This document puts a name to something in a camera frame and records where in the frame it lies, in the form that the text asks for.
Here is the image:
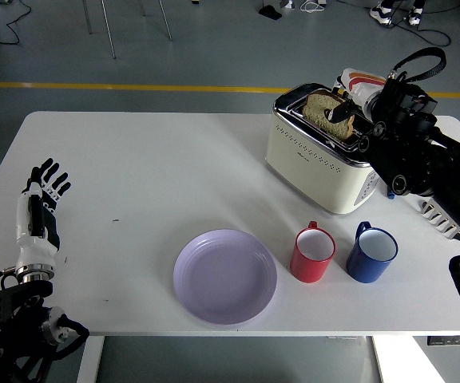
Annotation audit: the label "thin black floor cable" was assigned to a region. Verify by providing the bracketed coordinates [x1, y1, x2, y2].
[0, 0, 34, 47]

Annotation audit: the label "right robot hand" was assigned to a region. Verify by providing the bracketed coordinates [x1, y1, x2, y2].
[323, 67, 387, 124]

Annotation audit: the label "red mug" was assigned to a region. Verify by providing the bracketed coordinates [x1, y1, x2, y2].
[289, 220, 337, 284]

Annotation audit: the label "brown bread slice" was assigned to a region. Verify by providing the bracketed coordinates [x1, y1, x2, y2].
[302, 90, 355, 140]

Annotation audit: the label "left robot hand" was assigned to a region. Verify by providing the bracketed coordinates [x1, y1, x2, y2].
[15, 158, 73, 270]

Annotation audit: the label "cream chrome toaster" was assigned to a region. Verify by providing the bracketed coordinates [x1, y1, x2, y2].
[264, 82, 379, 216]

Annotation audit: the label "metal toast rack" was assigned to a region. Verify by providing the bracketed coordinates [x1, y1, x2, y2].
[419, 198, 460, 242]

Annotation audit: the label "blue mug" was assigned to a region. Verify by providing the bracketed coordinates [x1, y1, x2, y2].
[345, 221, 399, 284]

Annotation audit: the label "yellow floor tape line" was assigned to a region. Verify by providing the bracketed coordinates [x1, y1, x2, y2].
[0, 81, 460, 100]

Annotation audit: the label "white coiled cable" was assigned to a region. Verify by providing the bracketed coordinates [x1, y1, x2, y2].
[299, 0, 327, 13]

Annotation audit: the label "white table leg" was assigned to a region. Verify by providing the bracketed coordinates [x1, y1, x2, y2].
[367, 336, 387, 383]
[76, 336, 105, 383]

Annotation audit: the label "metal chair legs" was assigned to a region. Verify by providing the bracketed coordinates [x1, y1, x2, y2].
[81, 0, 174, 60]

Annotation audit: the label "purple plate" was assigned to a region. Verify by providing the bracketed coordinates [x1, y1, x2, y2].
[172, 227, 278, 326]

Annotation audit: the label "thick black floor cable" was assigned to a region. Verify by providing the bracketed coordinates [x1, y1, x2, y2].
[387, 7, 453, 48]

